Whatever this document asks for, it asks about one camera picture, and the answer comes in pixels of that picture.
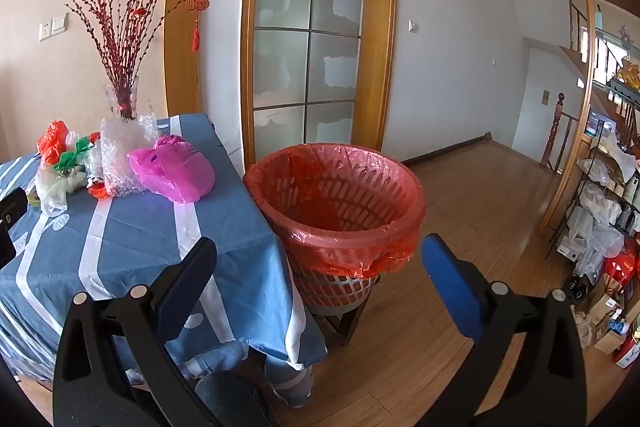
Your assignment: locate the clear knotted plastic bag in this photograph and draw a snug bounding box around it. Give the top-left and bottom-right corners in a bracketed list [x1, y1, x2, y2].
[34, 164, 90, 216]

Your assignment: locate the red plastic bin liner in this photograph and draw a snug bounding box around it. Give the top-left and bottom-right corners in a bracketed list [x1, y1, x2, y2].
[243, 144, 427, 280]

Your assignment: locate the clear bubble wrap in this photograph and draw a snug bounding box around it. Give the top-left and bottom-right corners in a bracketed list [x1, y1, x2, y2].
[99, 109, 162, 198]

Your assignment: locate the wooden door frame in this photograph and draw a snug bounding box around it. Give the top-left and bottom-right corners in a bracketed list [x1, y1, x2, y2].
[165, 0, 401, 168]

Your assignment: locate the red berry branch bouquet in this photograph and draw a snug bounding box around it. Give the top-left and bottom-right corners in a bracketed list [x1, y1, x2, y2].
[65, 0, 188, 118]

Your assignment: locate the wooden display cabinet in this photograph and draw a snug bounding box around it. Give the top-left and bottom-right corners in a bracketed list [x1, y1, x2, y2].
[537, 0, 640, 238]

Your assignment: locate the grey lattice waste basket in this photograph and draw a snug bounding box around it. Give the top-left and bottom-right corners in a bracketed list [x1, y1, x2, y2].
[243, 144, 427, 315]

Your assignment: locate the stair handrail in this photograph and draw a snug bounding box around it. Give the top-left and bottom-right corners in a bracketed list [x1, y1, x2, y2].
[567, 0, 591, 62]

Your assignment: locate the pink plastic bag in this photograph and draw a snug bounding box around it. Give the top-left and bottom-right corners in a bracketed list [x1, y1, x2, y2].
[127, 134, 217, 204]

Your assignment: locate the clear glass vase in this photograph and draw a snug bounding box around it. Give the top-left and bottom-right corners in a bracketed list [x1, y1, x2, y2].
[103, 76, 139, 122]

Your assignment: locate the black metal rack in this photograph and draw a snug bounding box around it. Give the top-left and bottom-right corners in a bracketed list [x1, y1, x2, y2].
[555, 147, 640, 288]

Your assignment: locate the red gift bag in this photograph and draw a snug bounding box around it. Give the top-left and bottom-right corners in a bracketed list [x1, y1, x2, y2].
[602, 252, 640, 295]

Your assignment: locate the golden ornament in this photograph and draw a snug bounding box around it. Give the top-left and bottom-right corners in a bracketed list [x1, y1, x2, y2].
[614, 62, 640, 90]

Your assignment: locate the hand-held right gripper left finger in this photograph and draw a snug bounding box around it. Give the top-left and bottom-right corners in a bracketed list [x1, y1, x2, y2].
[52, 237, 218, 427]

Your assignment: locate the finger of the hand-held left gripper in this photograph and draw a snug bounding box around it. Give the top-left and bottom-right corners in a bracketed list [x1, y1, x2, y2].
[0, 187, 28, 268]

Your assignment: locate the frosted glass door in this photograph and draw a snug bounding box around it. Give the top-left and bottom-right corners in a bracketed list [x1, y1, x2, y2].
[248, 0, 368, 162]

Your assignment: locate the dark wooden stool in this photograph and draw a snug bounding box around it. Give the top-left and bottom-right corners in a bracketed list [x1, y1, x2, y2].
[312, 292, 373, 348]

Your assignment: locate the blue white striped tablecloth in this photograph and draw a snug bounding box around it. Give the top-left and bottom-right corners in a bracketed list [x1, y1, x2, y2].
[0, 113, 328, 408]

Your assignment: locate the wooden stair newel post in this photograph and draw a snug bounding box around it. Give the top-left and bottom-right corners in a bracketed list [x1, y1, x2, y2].
[541, 93, 566, 168]

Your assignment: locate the orange plastic bag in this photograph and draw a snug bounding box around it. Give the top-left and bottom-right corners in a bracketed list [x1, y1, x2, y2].
[37, 120, 70, 164]

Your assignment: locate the white red box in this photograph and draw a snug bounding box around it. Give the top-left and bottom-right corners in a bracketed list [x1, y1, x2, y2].
[612, 332, 640, 370]

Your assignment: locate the brown cardboard box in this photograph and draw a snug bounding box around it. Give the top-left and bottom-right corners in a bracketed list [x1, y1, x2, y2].
[587, 292, 626, 328]
[592, 322, 636, 355]

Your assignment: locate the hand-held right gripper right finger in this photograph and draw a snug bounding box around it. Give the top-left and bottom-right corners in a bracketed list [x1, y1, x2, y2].
[421, 233, 587, 427]

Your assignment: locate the green paw print bag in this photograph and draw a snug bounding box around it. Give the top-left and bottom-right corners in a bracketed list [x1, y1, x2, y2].
[52, 134, 101, 172]

